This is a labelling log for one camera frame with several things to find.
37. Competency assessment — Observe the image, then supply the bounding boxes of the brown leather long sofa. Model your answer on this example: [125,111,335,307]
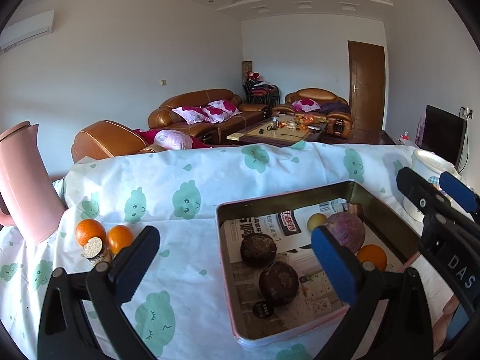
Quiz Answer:
[148,88,270,144]

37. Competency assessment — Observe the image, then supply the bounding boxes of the brown wooden door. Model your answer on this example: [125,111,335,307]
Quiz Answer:
[347,41,386,133]

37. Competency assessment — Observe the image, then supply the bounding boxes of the brown leather armchair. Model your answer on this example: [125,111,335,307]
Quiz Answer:
[272,88,354,139]

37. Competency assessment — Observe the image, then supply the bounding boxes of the purple sweet potato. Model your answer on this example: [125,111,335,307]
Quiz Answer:
[325,203,365,254]

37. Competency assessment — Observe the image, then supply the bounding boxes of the yellow green fruit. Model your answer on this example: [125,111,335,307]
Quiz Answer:
[307,213,328,233]

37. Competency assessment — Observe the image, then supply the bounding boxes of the cloud print tablecloth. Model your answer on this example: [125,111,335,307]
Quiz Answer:
[1,143,413,359]

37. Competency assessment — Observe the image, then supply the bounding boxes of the white cartoon mug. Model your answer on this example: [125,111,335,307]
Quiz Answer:
[397,149,461,222]

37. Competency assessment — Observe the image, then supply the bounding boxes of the white air conditioner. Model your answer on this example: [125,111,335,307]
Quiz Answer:
[1,10,55,54]

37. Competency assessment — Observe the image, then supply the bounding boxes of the pink electric kettle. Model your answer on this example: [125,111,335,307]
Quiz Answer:
[0,120,66,245]

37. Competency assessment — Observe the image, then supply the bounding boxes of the large orange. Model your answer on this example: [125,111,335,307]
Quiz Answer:
[75,219,107,247]

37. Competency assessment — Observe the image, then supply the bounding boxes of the tv stand with clutter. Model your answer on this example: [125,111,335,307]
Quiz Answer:
[379,130,419,149]

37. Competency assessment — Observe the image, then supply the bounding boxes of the brown fruit in tin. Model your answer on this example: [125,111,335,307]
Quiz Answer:
[240,233,278,267]

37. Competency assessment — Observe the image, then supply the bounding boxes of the stacked chairs with clothes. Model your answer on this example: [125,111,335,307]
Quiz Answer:
[241,61,281,107]

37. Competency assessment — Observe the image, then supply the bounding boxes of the dark brown round fruit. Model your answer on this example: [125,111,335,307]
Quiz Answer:
[259,261,299,307]

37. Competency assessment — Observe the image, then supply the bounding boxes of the near brown sofa armrest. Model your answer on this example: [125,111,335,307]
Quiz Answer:
[71,120,166,163]

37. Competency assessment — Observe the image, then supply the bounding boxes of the black television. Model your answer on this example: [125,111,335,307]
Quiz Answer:
[421,105,467,168]

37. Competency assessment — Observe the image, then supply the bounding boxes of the newspaper lining in tin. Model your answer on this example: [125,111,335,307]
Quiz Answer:
[220,198,403,341]

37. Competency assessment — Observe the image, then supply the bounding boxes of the pink floral pillow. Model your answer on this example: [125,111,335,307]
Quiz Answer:
[202,99,241,124]
[172,106,211,125]

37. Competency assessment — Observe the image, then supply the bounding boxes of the pink floral pillow right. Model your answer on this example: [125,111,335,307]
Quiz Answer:
[202,99,241,124]

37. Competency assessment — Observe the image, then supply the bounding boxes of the wooden coffee table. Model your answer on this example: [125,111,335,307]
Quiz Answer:
[227,115,328,147]

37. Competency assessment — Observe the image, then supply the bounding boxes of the pink pillow on armchair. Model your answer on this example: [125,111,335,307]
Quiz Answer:
[291,98,321,113]

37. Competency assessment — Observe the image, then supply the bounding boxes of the pink tin box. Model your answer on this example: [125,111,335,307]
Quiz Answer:
[216,180,419,347]

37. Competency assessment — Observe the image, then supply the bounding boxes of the orange in tin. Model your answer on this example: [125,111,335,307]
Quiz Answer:
[356,244,388,271]

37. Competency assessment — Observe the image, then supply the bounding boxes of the small orange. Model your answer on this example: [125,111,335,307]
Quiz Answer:
[106,225,134,255]

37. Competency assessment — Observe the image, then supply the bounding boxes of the pink floral pillow left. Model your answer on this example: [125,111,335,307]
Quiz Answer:
[172,106,211,125]

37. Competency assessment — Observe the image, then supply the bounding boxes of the light pink cushion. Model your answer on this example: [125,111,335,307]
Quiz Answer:
[154,129,193,150]

